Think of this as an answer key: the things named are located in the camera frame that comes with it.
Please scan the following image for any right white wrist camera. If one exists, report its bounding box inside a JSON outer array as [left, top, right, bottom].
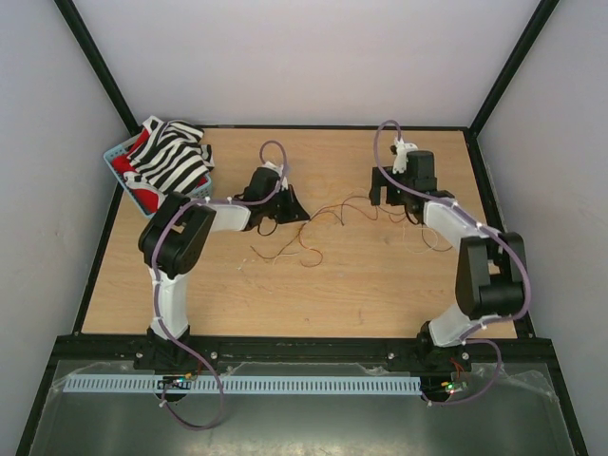
[[390, 138, 418, 174]]

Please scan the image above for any left circuit board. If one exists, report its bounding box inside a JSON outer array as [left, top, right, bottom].
[[157, 375, 192, 390]]

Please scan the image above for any black white striped cloth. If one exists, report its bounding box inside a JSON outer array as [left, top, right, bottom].
[[128, 116, 215, 195]]

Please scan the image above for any light blue slotted cable duct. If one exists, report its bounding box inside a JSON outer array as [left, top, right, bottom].
[[62, 374, 421, 396]]

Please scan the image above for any red cloth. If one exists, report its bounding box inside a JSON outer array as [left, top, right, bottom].
[[104, 135, 164, 218]]

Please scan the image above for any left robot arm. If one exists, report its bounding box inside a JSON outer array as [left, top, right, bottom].
[[139, 162, 311, 369]]

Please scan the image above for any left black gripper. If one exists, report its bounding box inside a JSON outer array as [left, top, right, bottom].
[[263, 184, 310, 224]]

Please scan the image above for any purple wire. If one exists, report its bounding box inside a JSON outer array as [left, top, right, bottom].
[[284, 194, 381, 253]]

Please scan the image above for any black frame post left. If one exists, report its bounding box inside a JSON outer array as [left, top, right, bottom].
[[54, 0, 139, 134]]

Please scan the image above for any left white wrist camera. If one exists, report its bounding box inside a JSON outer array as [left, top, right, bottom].
[[263, 161, 290, 178]]

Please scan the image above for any black frame post right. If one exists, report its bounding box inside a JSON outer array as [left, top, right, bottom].
[[468, 0, 561, 135]]

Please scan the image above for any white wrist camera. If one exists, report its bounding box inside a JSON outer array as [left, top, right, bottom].
[[390, 138, 418, 174], [263, 161, 290, 178]]

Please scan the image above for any circuit board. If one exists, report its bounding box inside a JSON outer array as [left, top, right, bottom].
[[440, 379, 468, 395], [157, 375, 192, 390]]

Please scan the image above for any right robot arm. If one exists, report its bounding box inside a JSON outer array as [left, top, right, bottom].
[[370, 142, 529, 370]]

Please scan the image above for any right circuit board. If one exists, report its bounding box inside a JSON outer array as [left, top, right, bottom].
[[440, 379, 468, 395]]

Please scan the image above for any black frame post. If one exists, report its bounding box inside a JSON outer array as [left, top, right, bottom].
[[468, 0, 561, 135], [54, 0, 139, 134]]

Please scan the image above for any red wire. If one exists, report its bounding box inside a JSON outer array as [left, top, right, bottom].
[[250, 201, 409, 268]]

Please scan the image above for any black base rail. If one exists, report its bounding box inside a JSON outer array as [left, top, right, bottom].
[[51, 334, 557, 376]]

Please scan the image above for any light blue plastic basket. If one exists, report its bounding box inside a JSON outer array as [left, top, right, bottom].
[[104, 139, 215, 218]]

